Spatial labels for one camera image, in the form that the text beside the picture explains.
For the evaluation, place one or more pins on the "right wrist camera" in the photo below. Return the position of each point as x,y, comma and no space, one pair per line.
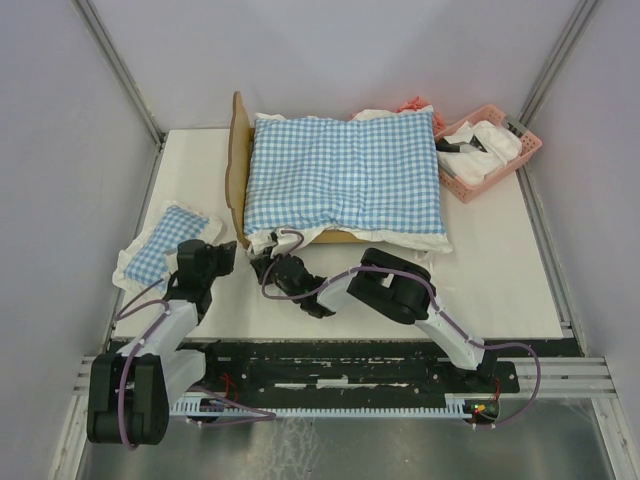
282,241

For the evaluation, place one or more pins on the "left aluminium corner post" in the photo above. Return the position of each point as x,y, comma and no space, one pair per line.
101,36

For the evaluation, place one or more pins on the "pink plastic basket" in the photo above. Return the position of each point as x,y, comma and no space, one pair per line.
530,145

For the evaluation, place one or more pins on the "aluminium corner post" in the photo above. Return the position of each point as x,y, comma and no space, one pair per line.
101,36
569,38

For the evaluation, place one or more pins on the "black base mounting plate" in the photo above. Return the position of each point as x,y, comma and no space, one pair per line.
324,374

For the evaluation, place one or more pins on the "white cloth in basket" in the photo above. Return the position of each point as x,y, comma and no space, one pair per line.
502,148

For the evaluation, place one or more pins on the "right aluminium corner post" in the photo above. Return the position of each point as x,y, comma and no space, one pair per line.
569,38

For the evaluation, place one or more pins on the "pink crumpled cloth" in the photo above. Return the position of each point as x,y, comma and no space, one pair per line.
419,103

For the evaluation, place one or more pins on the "white slotted cable duct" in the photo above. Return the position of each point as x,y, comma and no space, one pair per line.
200,407

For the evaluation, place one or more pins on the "wooden pet bed frame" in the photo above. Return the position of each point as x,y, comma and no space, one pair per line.
240,147

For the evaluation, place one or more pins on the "black white object in basket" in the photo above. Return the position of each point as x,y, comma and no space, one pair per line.
473,145

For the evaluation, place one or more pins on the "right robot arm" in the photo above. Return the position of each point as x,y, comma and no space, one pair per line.
399,290

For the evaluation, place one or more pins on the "small blue checkered pillow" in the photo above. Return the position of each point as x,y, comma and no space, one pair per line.
144,261

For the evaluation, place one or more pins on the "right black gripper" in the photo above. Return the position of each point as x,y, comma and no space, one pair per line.
261,265

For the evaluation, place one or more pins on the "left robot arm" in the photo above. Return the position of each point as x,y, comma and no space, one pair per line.
132,390

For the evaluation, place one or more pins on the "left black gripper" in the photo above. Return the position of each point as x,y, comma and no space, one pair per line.
224,253

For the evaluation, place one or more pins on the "blue checkered mattress cushion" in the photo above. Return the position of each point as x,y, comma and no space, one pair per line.
374,175

